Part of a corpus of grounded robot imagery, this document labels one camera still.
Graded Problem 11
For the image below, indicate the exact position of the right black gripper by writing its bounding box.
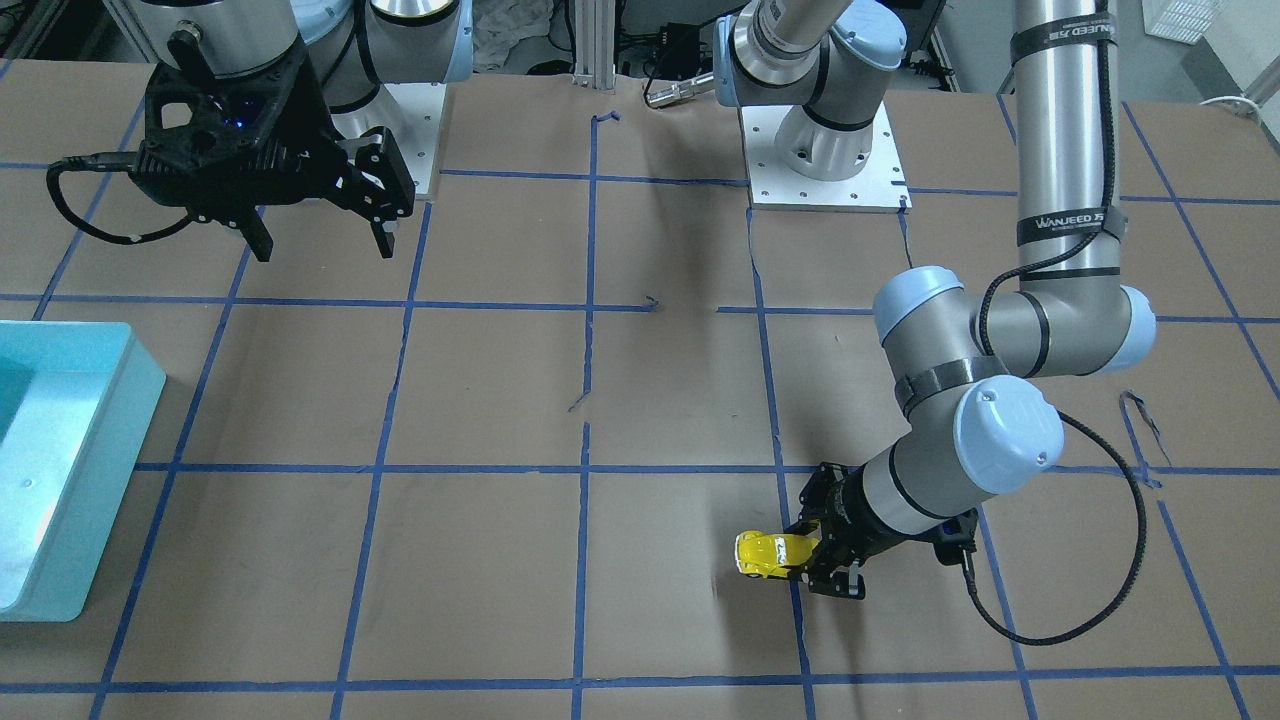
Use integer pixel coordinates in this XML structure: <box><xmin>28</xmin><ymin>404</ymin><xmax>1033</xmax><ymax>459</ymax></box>
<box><xmin>132</xmin><ymin>29</ymin><xmax>413</xmax><ymax>263</ymax></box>

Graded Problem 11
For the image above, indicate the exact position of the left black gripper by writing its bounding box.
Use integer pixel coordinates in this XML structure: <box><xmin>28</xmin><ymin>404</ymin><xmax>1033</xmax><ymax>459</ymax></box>
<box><xmin>774</xmin><ymin>462</ymin><xmax>906</xmax><ymax>600</ymax></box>

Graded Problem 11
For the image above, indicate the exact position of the yellow beetle toy car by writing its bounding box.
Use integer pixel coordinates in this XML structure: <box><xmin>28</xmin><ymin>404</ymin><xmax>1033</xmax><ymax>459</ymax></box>
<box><xmin>733</xmin><ymin>530</ymin><xmax>819</xmax><ymax>579</ymax></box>

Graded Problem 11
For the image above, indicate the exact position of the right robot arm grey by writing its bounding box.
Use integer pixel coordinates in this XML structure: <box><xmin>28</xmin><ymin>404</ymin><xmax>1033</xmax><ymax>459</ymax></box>
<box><xmin>115</xmin><ymin>1</ymin><xmax>474</xmax><ymax>261</ymax></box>

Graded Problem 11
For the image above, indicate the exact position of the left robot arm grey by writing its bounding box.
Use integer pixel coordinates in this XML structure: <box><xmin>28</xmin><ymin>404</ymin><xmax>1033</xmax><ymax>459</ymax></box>
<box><xmin>713</xmin><ymin>1</ymin><xmax>1156</xmax><ymax>600</ymax></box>

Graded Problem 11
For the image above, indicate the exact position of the turquoise plastic bin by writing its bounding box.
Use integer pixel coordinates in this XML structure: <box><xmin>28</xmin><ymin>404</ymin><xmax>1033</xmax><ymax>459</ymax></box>
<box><xmin>1</xmin><ymin>320</ymin><xmax>166</xmax><ymax>623</ymax></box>

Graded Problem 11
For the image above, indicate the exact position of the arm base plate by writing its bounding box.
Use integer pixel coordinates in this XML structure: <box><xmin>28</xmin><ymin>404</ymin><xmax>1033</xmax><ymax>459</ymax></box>
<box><xmin>740</xmin><ymin>104</ymin><xmax>913</xmax><ymax>213</ymax></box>
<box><xmin>332</xmin><ymin>83</ymin><xmax>451</xmax><ymax>201</ymax></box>

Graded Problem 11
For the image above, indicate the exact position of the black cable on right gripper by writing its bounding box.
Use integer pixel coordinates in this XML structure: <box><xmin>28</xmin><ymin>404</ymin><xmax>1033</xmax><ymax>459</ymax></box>
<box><xmin>45</xmin><ymin>152</ymin><xmax>196</xmax><ymax>246</ymax></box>

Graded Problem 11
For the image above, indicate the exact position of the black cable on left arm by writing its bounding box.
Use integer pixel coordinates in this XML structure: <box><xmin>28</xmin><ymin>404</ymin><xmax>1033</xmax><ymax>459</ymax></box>
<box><xmin>955</xmin><ymin>0</ymin><xmax>1149</xmax><ymax>646</ymax></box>

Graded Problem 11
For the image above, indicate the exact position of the aluminium frame post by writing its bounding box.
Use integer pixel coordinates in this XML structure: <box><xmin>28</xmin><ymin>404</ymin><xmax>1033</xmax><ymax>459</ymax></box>
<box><xmin>572</xmin><ymin>0</ymin><xmax>617</xmax><ymax>94</ymax></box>

